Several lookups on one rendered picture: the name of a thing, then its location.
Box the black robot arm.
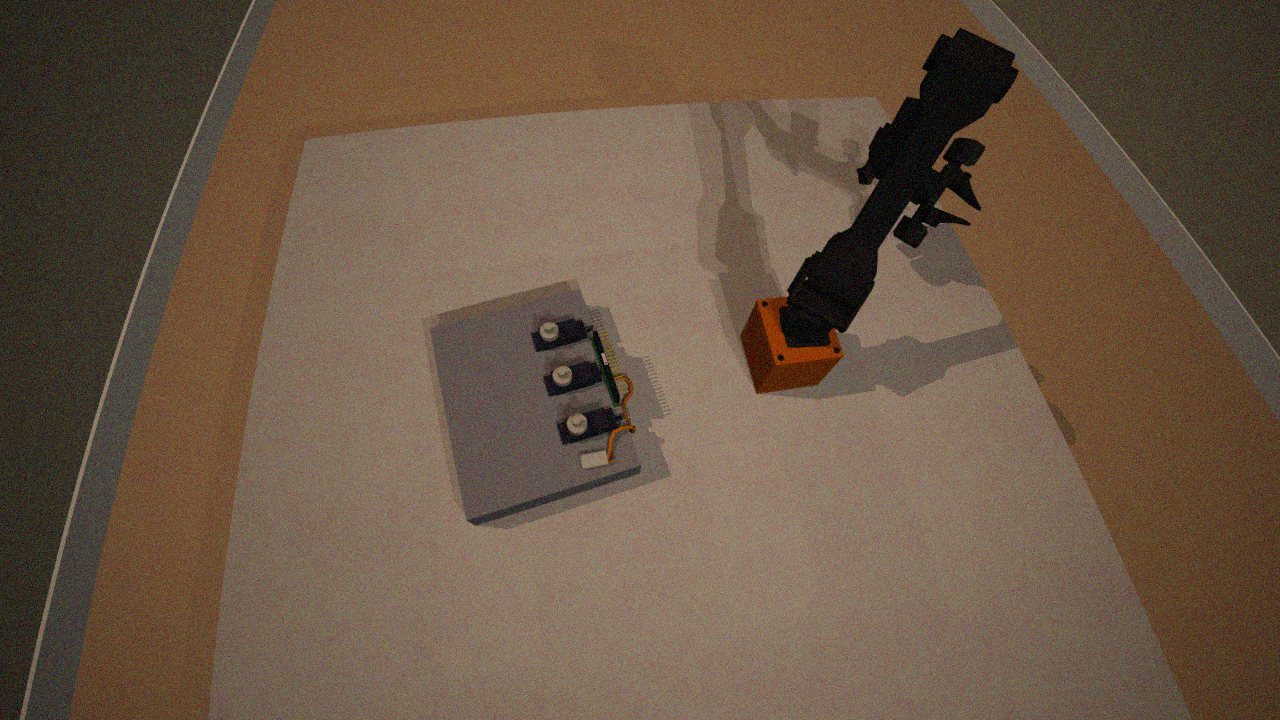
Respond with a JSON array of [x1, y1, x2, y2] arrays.
[[780, 28, 1019, 348]]

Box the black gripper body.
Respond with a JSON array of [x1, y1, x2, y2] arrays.
[[893, 138, 986, 249]]

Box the black pin header strip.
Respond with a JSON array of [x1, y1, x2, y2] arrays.
[[590, 331, 621, 407]]

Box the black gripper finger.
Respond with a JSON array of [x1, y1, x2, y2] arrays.
[[947, 172, 982, 211], [925, 208, 970, 227]]

